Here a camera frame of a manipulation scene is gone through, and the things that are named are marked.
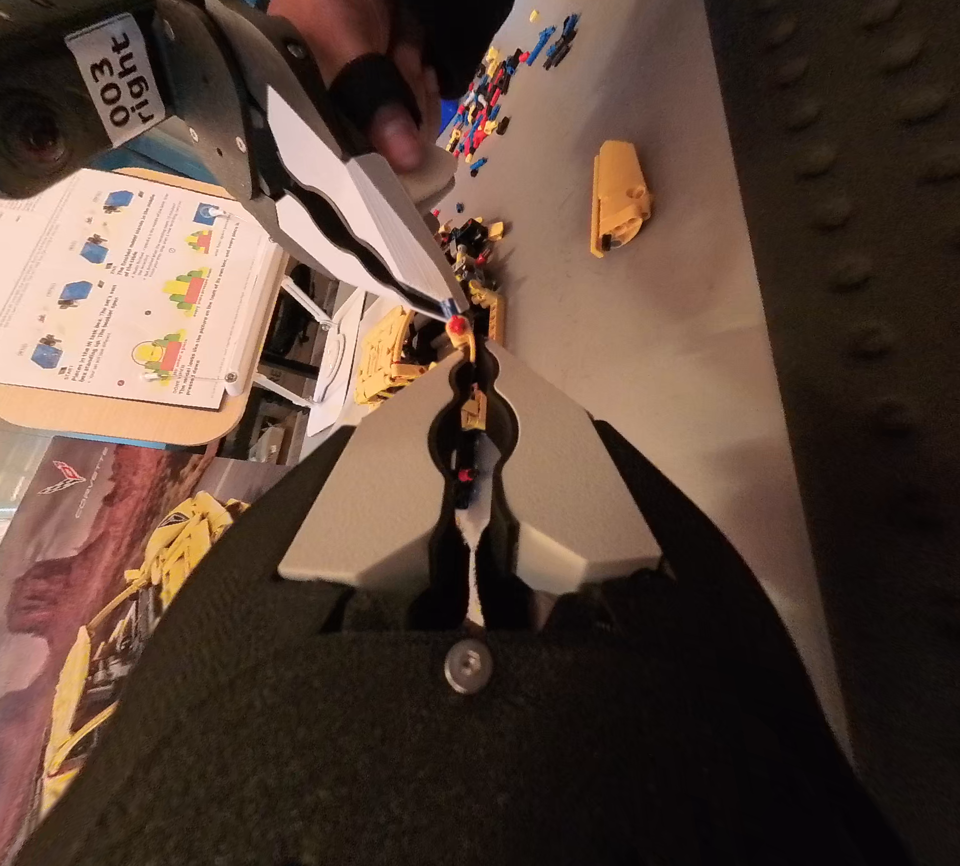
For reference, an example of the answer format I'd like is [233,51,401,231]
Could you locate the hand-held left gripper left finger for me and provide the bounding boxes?
[279,348,475,630]

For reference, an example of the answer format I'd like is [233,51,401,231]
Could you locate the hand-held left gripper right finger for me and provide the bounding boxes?
[480,342,663,628]

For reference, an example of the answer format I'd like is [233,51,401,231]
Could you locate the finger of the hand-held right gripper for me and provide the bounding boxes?
[266,84,472,318]
[273,198,445,321]

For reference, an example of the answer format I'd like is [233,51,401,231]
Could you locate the yellow toy brick car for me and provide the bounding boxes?
[352,217,511,405]

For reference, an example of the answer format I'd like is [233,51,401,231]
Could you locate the yellow brick subassembly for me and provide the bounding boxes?
[446,314,492,432]

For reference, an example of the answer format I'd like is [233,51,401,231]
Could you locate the pile of small coloured pins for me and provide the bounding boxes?
[446,11,582,177]

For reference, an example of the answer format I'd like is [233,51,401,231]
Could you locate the grey desk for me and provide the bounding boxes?
[300,0,856,769]

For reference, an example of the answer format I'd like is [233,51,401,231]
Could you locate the person's right hand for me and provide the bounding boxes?
[266,0,444,173]

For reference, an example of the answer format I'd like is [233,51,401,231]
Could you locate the printed instruction sheet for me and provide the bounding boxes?
[0,168,282,411]

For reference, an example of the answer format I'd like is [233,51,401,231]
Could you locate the yellow curved panel piece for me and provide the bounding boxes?
[591,140,655,259]

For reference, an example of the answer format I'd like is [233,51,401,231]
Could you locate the wooden clipboard board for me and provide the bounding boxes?
[0,164,290,447]

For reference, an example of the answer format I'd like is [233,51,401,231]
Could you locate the toy car set box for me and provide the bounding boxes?
[0,434,301,859]

